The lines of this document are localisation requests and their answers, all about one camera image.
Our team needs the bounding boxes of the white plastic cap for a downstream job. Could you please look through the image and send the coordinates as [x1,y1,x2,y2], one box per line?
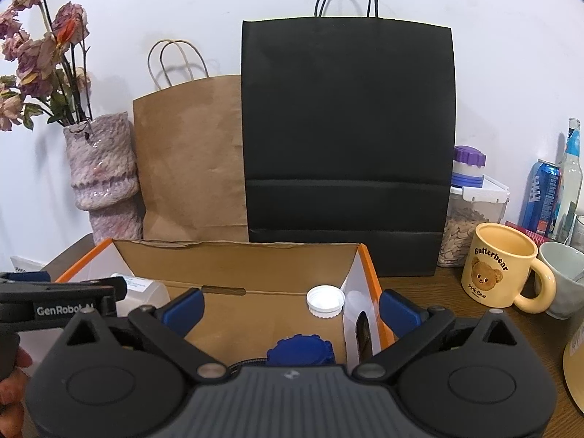
[306,285,346,319]

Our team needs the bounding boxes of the blue ridged lid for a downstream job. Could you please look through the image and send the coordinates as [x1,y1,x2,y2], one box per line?
[266,333,337,367]

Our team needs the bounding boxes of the white booklet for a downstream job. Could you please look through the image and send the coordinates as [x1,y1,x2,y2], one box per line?
[10,255,47,273]

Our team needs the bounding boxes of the blue drink can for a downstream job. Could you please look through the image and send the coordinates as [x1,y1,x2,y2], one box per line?
[520,159,562,238]

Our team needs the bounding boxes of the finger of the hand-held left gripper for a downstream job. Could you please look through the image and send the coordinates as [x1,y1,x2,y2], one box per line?
[0,271,51,284]

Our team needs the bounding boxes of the orange-edged cardboard box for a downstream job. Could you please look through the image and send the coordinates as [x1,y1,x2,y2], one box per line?
[55,237,396,368]

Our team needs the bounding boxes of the white ceramic mug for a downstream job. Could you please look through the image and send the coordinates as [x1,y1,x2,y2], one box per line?
[538,241,584,320]

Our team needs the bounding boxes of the yellow bear mug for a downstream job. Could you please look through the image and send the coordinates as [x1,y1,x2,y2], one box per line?
[460,223,558,314]

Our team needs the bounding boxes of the red flat box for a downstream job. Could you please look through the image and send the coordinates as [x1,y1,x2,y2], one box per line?
[504,221,553,244]

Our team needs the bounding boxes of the white plastic bottle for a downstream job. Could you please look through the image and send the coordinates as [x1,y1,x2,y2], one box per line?
[109,273,172,318]

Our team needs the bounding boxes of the person's left hand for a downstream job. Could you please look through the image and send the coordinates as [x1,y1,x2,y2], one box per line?
[0,346,34,438]

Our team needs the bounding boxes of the clear container of seeds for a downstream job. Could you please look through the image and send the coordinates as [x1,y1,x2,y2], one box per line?
[437,175,511,268]

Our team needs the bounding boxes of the black paper bag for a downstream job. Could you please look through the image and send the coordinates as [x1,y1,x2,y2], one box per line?
[240,0,457,278]

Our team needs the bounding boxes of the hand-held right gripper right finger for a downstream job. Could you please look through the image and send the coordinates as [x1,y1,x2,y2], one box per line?
[353,289,519,382]

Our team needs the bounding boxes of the brown paper bag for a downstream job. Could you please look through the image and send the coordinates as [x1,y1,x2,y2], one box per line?
[132,39,250,243]

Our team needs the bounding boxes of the clear glass bottle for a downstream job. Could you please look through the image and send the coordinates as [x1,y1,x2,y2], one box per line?
[549,118,584,243]

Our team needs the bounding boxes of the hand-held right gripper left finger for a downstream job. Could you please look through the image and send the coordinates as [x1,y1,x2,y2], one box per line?
[66,288,229,383]

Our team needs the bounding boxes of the tan round container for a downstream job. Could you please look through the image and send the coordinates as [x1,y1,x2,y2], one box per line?
[561,327,584,414]

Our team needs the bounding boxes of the mottled purple ceramic vase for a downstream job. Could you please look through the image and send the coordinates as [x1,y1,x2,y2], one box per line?
[63,112,145,245]

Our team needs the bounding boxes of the dried pink roses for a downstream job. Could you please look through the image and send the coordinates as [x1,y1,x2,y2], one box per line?
[0,0,92,132]

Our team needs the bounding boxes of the purple-lidded jar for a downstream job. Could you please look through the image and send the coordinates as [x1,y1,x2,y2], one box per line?
[451,145,487,188]

